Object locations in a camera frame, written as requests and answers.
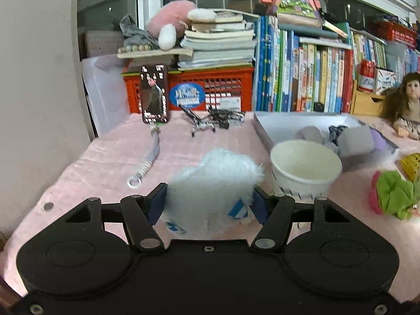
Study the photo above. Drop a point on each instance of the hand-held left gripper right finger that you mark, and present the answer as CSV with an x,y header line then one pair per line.
x,y
261,206

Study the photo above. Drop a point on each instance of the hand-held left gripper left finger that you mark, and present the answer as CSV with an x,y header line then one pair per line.
x,y
157,203

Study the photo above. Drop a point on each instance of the white fluffy plush toy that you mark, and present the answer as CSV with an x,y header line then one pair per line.
x,y
210,183

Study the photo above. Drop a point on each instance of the grey cardboard box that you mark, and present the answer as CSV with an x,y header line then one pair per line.
x,y
279,123

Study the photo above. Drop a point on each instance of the blue patterned cloth pouch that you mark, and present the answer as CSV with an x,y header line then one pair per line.
x,y
336,131

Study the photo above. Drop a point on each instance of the purple soft block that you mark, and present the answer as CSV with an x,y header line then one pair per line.
x,y
380,142

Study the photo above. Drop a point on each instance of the white paper bowl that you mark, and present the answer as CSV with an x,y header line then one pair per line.
x,y
305,157

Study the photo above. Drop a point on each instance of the pink tablecloth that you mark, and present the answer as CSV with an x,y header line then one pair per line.
x,y
98,170

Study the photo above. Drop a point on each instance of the dark photo card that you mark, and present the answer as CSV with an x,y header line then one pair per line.
x,y
154,95

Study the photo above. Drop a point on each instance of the silver coin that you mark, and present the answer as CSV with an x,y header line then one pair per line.
x,y
48,206

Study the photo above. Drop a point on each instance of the large grey sponge block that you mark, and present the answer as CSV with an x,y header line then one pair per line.
x,y
356,141

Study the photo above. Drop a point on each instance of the small black object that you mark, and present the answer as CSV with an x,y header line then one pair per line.
x,y
319,106

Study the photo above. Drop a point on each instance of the translucent plastic sheets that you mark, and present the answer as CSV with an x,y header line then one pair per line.
x,y
101,88

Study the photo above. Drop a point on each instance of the red plastic crate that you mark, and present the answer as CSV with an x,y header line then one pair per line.
x,y
229,82

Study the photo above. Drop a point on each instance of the green and pink scrunchie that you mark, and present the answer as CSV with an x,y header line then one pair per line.
x,y
393,190

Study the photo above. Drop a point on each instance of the row of upright colourful books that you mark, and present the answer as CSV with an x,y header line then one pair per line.
x,y
295,72

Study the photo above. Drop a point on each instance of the wooden drawer box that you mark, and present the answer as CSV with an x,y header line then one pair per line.
x,y
364,103

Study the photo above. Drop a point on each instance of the beige flat book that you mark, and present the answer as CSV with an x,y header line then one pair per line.
x,y
170,52

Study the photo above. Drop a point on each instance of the yellow mesh ball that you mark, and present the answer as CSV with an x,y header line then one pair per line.
x,y
411,167

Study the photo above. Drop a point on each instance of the wooden bead massager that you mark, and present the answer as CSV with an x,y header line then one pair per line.
x,y
134,49

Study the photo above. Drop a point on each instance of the stack of lying books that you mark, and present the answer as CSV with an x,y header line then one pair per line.
x,y
216,46

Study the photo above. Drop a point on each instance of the red drink can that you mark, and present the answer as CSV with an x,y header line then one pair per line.
x,y
366,75

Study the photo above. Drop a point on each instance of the brown woven box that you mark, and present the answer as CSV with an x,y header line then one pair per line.
x,y
101,42

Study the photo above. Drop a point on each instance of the grey knitted cloth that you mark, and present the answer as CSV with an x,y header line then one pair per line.
x,y
134,34

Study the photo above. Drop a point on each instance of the white printed carton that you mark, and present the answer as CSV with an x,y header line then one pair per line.
x,y
384,80

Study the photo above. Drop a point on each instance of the pink and white plush toy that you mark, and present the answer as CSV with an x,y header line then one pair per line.
x,y
174,13

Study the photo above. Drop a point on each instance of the brown-haired doll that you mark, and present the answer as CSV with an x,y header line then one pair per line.
x,y
411,88

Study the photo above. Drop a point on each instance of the row of thin books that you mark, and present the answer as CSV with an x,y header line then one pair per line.
x,y
370,47

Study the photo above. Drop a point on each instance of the pink toy house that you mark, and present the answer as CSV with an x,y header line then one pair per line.
x,y
292,3

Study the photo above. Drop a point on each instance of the window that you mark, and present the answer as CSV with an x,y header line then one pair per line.
x,y
108,3

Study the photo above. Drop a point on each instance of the small red crate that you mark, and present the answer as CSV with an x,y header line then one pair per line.
x,y
397,32

